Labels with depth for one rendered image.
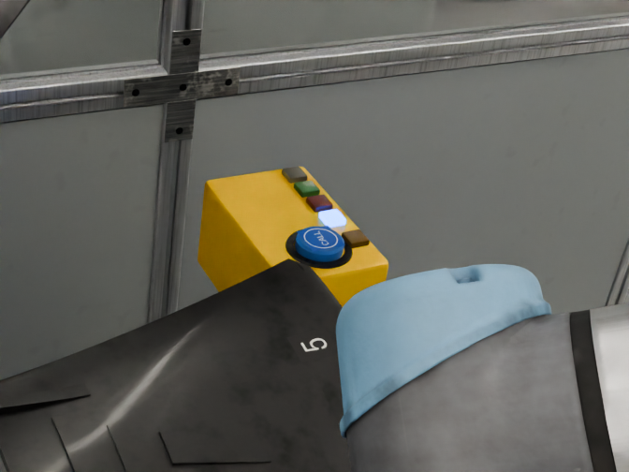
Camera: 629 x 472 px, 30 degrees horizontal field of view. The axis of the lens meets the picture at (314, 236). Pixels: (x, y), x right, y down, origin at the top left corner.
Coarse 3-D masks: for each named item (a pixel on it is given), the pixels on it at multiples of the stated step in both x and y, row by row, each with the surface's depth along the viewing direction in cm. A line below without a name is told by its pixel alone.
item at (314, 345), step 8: (320, 328) 70; (296, 336) 69; (304, 336) 70; (312, 336) 70; (320, 336) 70; (328, 336) 70; (296, 344) 69; (304, 344) 69; (312, 344) 69; (320, 344) 70; (328, 344) 70; (296, 352) 68; (304, 352) 69; (312, 352) 69; (320, 352) 69; (328, 352) 69; (336, 352) 69; (304, 360) 68; (312, 360) 68
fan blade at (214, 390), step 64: (192, 320) 68; (256, 320) 70; (320, 320) 71; (0, 384) 62; (64, 384) 63; (128, 384) 64; (192, 384) 65; (256, 384) 66; (320, 384) 68; (0, 448) 58; (64, 448) 59; (128, 448) 60; (192, 448) 61; (256, 448) 62; (320, 448) 64
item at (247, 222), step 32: (224, 192) 102; (256, 192) 102; (288, 192) 103; (320, 192) 104; (224, 224) 101; (256, 224) 98; (288, 224) 99; (320, 224) 100; (352, 224) 100; (224, 256) 102; (256, 256) 96; (288, 256) 95; (352, 256) 96; (224, 288) 103; (352, 288) 96
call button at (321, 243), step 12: (312, 228) 97; (324, 228) 97; (300, 240) 95; (312, 240) 96; (324, 240) 96; (336, 240) 96; (300, 252) 95; (312, 252) 94; (324, 252) 95; (336, 252) 95
